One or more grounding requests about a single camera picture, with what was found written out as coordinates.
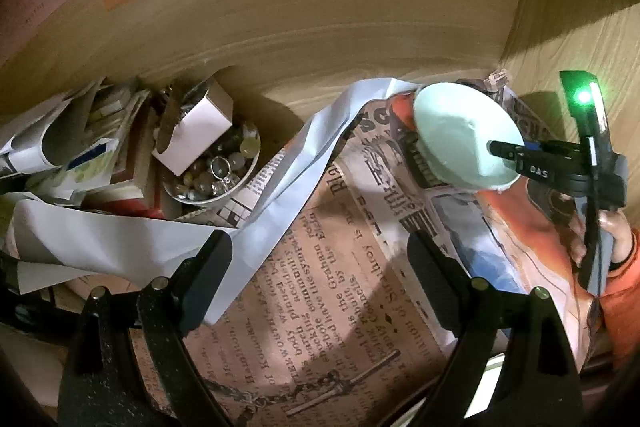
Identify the stack of books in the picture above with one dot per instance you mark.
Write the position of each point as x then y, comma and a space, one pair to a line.
135, 179

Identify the person's right forearm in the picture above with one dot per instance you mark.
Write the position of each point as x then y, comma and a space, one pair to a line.
622, 307

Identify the printed newspaper tablecloth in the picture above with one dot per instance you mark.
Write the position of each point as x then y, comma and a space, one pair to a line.
325, 282

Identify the small white box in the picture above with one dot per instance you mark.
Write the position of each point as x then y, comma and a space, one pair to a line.
200, 127

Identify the long white paper strip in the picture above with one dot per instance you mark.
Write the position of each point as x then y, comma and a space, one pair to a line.
125, 232

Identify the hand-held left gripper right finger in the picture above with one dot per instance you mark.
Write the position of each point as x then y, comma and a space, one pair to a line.
425, 267

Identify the person's right hand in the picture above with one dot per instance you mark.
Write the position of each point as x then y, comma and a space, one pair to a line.
617, 232

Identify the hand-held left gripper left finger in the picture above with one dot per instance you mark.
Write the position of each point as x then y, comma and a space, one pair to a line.
212, 267

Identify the small clear plastic clip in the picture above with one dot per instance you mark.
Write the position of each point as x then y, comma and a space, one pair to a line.
498, 78

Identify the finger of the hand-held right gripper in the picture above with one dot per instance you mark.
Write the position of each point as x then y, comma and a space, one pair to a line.
505, 149

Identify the pale green plate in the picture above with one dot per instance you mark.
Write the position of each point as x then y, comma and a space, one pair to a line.
455, 132

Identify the small bowl of trinkets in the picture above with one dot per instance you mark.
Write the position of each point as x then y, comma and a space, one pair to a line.
215, 182

